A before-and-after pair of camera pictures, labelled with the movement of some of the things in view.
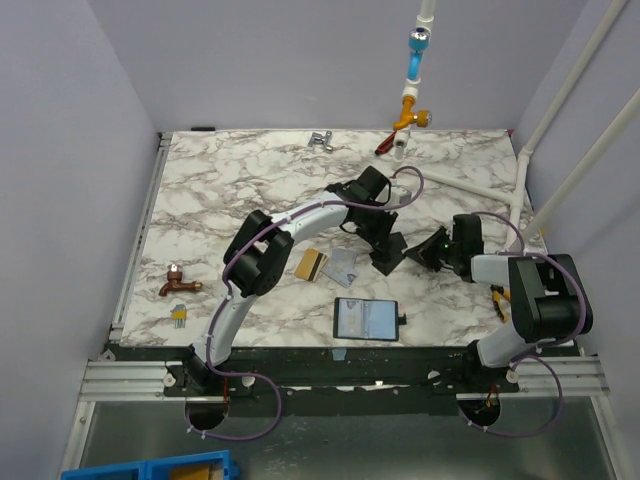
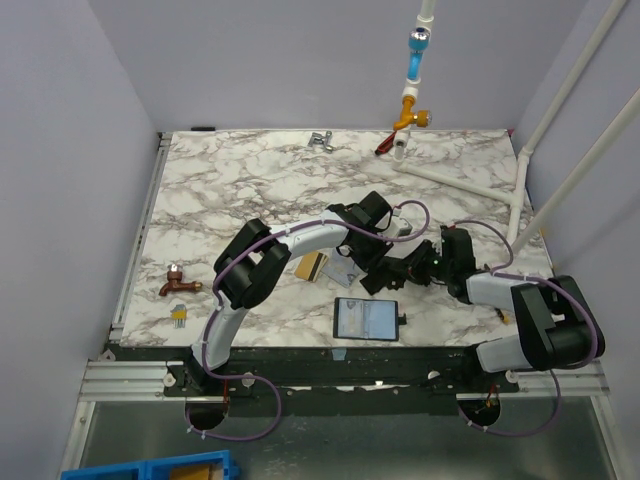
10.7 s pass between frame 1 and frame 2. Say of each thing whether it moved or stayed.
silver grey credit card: stayed
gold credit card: stayed
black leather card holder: stayed
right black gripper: moved
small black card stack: moved
